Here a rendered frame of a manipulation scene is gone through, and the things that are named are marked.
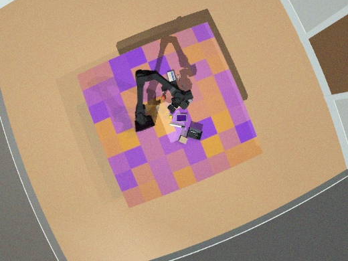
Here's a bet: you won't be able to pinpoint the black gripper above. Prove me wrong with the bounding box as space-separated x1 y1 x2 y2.
167 102 180 112

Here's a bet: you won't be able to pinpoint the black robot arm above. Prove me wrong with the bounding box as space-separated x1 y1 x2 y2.
135 70 193 126

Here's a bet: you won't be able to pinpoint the tan rectangular block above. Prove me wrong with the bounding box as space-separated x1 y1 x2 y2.
179 136 188 144

